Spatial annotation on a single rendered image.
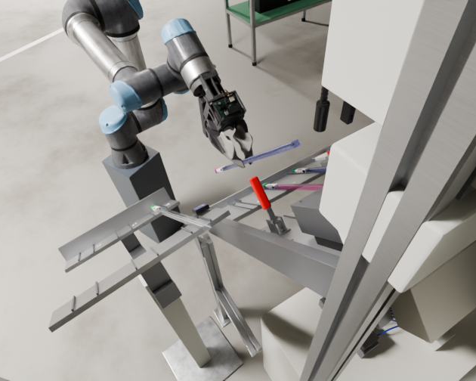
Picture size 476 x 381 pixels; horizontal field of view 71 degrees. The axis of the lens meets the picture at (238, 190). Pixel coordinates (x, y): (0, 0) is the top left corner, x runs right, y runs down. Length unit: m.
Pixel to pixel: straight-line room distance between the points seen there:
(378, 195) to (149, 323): 1.54
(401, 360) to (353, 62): 0.84
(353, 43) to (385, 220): 0.10
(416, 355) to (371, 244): 0.78
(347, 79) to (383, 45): 0.03
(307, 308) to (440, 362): 0.33
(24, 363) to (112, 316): 0.40
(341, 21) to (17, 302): 1.96
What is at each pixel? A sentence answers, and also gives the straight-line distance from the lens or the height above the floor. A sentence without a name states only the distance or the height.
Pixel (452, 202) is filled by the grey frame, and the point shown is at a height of 1.38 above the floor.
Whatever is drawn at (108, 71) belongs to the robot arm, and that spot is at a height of 1.11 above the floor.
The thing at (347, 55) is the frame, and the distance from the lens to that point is 0.22.
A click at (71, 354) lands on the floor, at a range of 1.78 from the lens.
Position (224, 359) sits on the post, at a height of 0.01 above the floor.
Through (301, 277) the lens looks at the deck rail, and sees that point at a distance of 0.50.
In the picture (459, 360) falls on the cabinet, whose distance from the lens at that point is 1.03.
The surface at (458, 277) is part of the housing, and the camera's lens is 0.39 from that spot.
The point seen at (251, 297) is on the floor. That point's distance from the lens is 1.64.
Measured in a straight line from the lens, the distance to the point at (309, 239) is 0.52.
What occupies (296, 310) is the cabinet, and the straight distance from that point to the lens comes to 0.96.
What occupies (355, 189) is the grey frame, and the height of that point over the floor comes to 1.36.
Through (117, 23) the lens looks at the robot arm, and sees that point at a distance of 1.19.
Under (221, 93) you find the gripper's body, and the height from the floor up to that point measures 1.10.
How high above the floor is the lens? 1.52
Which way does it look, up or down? 50 degrees down
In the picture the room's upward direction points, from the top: 6 degrees counter-clockwise
